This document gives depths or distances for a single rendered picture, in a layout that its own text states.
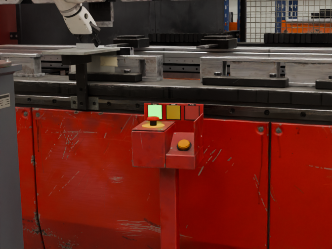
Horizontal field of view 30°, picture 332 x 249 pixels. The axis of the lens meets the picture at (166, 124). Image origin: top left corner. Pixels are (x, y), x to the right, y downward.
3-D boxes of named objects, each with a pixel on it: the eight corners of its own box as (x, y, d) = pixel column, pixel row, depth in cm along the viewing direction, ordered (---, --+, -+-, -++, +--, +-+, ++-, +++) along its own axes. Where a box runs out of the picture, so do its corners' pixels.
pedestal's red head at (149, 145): (132, 167, 193) (130, 110, 190) (145, 155, 209) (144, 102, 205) (195, 169, 189) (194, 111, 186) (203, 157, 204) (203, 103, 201)
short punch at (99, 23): (89, 26, 245) (88, 2, 243) (91, 26, 247) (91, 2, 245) (111, 26, 241) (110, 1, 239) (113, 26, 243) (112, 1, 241)
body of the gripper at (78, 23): (87, 0, 224) (100, 24, 231) (64, 1, 229) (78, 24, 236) (77, 14, 220) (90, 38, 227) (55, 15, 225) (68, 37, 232)
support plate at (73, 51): (41, 54, 224) (41, 51, 224) (80, 49, 248) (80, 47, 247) (84, 55, 217) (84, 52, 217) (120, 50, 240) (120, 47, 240)
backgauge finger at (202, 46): (185, 51, 235) (185, 38, 234) (209, 47, 258) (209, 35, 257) (215, 52, 230) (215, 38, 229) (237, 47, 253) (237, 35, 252)
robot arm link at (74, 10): (84, -5, 223) (87, 2, 225) (64, -4, 227) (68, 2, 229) (73, 11, 218) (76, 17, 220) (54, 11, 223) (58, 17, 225)
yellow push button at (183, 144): (177, 152, 196) (176, 147, 194) (179, 143, 199) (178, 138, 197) (189, 152, 195) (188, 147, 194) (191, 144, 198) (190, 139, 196)
